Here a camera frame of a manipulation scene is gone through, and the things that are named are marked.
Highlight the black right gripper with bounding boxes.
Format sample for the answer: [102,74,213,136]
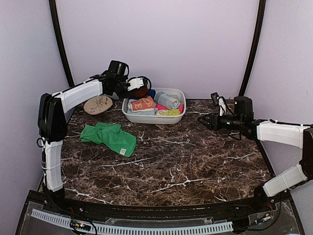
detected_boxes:
[198,111,244,131]

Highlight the brown towel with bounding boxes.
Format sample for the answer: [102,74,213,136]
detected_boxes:
[132,85,149,99]

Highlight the orange bunny pattern towel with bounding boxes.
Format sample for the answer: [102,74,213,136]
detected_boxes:
[128,96,156,112]

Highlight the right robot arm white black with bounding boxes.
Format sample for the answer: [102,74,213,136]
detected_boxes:
[198,93,313,212]

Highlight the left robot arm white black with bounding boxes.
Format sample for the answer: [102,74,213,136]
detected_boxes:
[37,60,129,192]

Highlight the round beige embroidered cloth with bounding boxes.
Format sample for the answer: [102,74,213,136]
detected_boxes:
[84,95,113,115]

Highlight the light blue rolled towel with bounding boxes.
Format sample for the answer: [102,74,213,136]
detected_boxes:
[127,99,156,116]

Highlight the yellow green rolled towel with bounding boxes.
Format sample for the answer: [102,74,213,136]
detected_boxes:
[156,109,180,116]

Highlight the dark blue rolled towel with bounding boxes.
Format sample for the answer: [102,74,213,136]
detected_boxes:
[130,89,156,100]

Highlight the grey rolled towel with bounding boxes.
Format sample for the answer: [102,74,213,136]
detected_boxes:
[154,92,181,110]

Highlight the grey plastic basin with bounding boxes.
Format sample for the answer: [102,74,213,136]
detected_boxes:
[122,88,186,124]

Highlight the pink rolled towel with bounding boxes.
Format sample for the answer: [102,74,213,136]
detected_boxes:
[156,103,184,114]

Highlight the green microfibre towel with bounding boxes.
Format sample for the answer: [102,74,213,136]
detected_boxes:
[80,122,137,157]

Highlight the small electronics board with leds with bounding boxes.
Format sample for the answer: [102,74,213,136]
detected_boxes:
[70,220,91,232]

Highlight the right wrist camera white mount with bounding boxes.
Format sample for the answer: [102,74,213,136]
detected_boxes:
[211,92,227,116]

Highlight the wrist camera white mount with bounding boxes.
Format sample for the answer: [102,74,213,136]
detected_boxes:
[126,76,148,92]
[211,92,227,116]

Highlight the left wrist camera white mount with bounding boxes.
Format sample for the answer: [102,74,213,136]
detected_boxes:
[126,76,148,92]

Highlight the right black frame post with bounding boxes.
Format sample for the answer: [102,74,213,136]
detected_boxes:
[238,0,267,96]

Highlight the black frame post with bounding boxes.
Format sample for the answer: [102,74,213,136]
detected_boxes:
[238,0,267,96]
[48,0,74,87]

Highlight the black front table rail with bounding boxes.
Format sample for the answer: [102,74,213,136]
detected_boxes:
[22,190,291,221]

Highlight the left black frame post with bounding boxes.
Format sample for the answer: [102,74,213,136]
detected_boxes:
[48,0,74,87]

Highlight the white slotted cable duct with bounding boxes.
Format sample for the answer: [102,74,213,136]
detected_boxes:
[30,209,234,235]

